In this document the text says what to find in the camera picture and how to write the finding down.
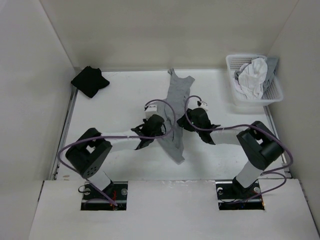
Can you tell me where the grey tank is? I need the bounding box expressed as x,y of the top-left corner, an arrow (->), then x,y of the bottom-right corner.
234,57 -> 279,93
157,68 -> 195,164

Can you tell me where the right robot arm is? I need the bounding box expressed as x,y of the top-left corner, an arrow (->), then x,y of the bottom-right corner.
177,107 -> 285,199

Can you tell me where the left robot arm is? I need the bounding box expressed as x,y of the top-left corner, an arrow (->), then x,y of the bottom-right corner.
65,114 -> 165,200

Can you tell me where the white crumpled tank top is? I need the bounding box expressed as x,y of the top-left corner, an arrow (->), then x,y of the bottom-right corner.
235,57 -> 268,100

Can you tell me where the black folded tank top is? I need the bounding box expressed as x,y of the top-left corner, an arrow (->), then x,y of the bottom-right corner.
70,66 -> 110,99

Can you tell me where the grey tank top in basket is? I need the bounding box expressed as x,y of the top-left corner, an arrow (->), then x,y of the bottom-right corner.
234,57 -> 279,93

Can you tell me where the white plastic laundry basket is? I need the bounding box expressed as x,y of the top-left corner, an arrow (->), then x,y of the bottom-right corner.
225,53 -> 284,107

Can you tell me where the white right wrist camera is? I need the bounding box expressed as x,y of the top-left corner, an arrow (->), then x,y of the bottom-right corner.
197,100 -> 209,112

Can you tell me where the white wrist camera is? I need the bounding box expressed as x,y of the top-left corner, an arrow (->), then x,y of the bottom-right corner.
197,100 -> 209,112
144,104 -> 158,119

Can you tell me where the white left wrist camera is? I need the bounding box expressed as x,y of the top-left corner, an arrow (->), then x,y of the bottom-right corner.
144,104 -> 158,119

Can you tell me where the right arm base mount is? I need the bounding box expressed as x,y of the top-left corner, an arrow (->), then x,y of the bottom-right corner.
215,180 -> 265,211

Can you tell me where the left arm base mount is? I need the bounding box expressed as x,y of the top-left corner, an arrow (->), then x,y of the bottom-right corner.
77,181 -> 129,211

